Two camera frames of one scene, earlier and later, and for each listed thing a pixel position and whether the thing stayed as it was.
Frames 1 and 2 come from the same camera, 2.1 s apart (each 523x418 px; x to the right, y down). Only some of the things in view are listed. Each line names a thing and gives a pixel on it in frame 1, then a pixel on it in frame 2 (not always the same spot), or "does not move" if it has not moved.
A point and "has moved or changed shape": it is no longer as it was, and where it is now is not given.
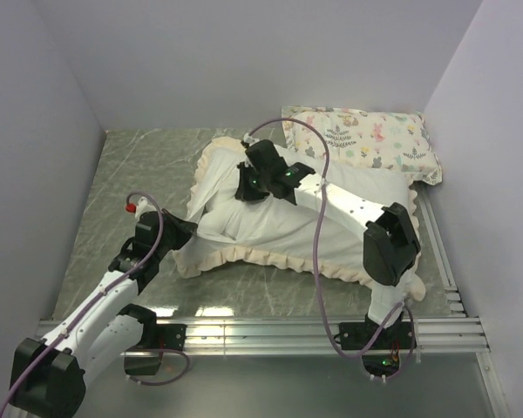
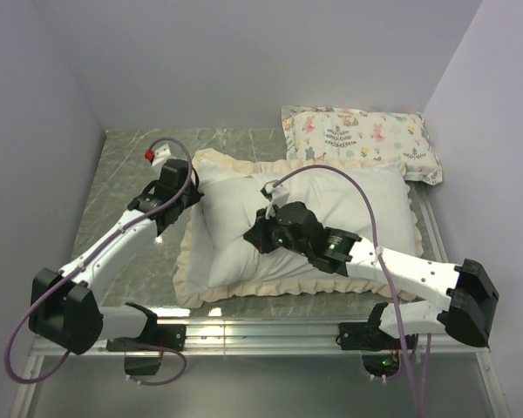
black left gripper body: x=176 y=236 to x=191 y=195
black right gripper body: x=254 y=184 to x=272 y=236
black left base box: x=140 y=362 does not move
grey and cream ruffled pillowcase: x=276 y=232 has moved or changed shape
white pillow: x=275 y=223 has moved or changed shape
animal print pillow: x=394 y=140 does not move
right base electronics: x=381 y=365 does not move
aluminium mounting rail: x=452 y=334 does not move
